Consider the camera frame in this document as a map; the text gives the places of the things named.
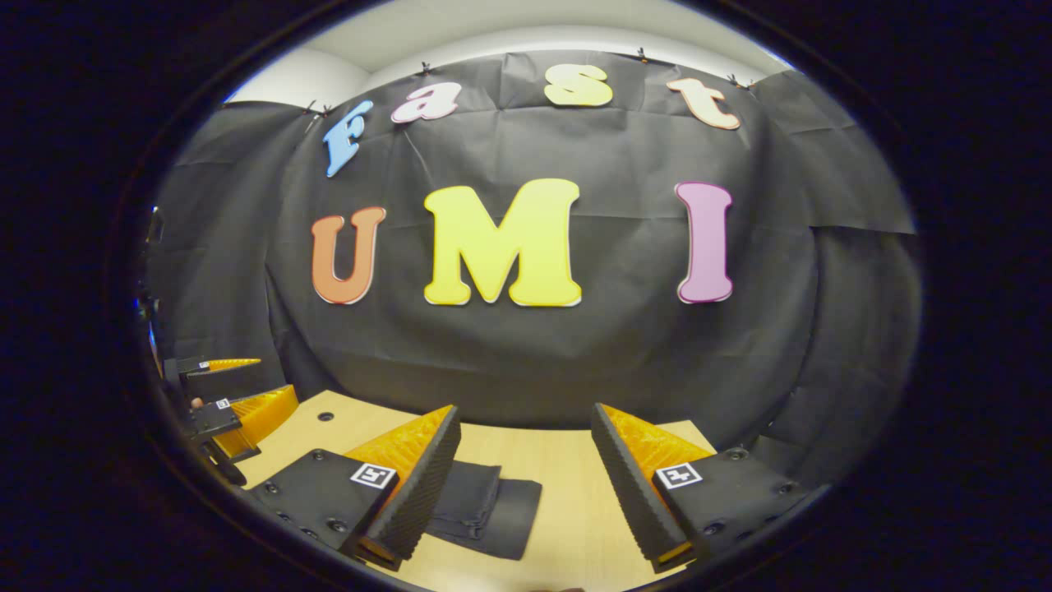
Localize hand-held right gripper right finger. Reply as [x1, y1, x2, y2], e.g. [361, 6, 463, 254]
[590, 403, 828, 575]

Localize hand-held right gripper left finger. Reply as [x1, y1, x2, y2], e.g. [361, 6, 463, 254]
[247, 404, 464, 571]

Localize dark grey jeans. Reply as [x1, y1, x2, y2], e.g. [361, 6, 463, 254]
[423, 460, 543, 562]

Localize black backdrop cloth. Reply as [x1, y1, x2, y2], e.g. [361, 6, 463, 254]
[144, 49, 923, 494]

